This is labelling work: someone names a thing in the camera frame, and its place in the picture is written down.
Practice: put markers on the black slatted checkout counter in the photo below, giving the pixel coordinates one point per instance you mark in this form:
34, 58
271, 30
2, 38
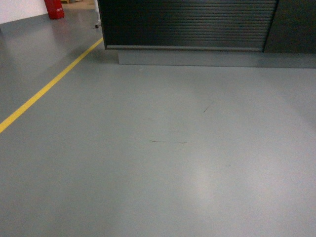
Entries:
227, 33

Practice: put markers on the red fire extinguisher box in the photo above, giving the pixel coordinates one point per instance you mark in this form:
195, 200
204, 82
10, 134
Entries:
54, 9

